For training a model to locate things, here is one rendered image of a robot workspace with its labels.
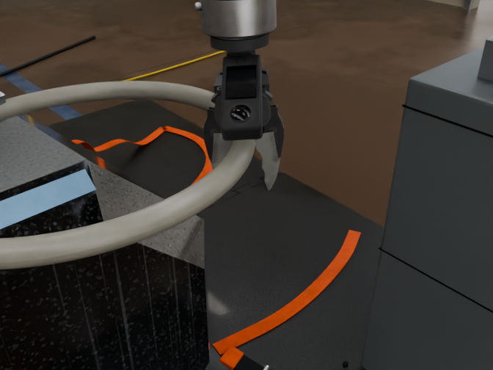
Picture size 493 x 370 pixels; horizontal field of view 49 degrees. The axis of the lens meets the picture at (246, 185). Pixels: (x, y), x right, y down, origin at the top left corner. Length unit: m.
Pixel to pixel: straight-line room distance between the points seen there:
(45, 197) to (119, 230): 0.34
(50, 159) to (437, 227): 0.77
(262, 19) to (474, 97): 0.53
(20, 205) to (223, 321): 0.96
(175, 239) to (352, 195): 1.38
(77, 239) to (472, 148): 0.77
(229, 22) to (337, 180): 1.81
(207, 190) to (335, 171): 1.90
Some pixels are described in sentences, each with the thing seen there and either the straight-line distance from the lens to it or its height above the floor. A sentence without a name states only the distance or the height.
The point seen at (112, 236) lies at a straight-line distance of 0.54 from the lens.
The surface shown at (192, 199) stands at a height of 0.92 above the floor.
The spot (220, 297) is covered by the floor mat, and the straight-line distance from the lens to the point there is 1.76.
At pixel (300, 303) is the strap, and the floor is 0.02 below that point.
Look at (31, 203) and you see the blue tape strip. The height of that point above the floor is 0.78.
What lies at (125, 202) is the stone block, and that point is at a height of 0.72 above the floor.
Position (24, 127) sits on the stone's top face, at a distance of 1.05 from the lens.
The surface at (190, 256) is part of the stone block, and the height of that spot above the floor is 0.57.
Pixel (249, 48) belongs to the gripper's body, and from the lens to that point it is 0.65.
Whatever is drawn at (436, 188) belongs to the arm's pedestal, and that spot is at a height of 0.64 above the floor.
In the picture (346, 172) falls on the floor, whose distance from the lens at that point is 2.46.
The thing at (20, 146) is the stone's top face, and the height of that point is 0.80.
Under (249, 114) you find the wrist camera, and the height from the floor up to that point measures 0.98.
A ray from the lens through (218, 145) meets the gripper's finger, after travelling 0.70.
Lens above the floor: 1.23
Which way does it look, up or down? 32 degrees down
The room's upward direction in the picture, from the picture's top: straight up
